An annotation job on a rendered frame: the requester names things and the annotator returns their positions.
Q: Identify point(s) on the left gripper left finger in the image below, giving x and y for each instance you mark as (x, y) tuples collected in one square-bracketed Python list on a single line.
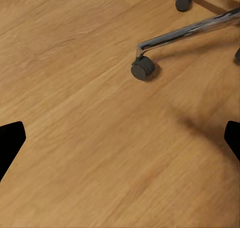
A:
[(12, 138)]

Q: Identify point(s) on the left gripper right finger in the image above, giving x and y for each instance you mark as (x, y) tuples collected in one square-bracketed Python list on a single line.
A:
[(232, 137)]

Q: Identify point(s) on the swivel chair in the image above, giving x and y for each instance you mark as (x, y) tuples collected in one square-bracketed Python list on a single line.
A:
[(144, 66)]

